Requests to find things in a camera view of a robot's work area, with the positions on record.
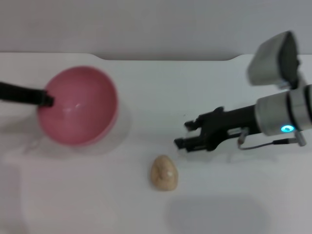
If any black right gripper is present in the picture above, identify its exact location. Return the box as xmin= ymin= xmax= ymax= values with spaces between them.
xmin=174 ymin=104 xmax=259 ymax=154

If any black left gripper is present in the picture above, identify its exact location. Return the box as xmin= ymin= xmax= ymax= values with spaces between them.
xmin=0 ymin=81 xmax=55 ymax=108

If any grey right gripper cable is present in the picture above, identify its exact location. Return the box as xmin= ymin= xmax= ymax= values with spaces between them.
xmin=237 ymin=129 xmax=307 ymax=151

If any pink plastic bowl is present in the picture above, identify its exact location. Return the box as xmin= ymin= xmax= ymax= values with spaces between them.
xmin=37 ymin=65 xmax=120 ymax=147

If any beige egg yolk pastry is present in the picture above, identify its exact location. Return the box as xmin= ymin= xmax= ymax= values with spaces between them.
xmin=149 ymin=155 xmax=179 ymax=193

